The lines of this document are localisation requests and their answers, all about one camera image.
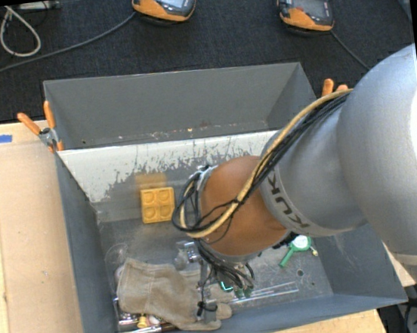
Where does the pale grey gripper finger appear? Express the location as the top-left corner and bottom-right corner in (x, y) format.
(202, 305), (220, 324)

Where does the tan work glove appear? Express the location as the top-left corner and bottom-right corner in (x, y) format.
(111, 245), (235, 333)

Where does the yellow square toy block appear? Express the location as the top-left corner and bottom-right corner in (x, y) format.
(137, 185), (179, 225)

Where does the thin silver metal rod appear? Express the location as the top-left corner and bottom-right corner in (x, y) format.
(228, 280), (300, 305)

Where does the clear glass thing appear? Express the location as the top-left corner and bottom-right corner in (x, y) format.
(103, 242), (134, 285)

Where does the shiny metal thing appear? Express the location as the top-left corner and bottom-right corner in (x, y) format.
(116, 310), (140, 328)

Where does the green and white round tool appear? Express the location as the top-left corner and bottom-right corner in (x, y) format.
(274, 233), (320, 270)

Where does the grey metal bin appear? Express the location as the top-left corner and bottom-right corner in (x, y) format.
(41, 36), (413, 333)

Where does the brown cardboard board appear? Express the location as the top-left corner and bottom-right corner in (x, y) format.
(0, 137), (83, 333)

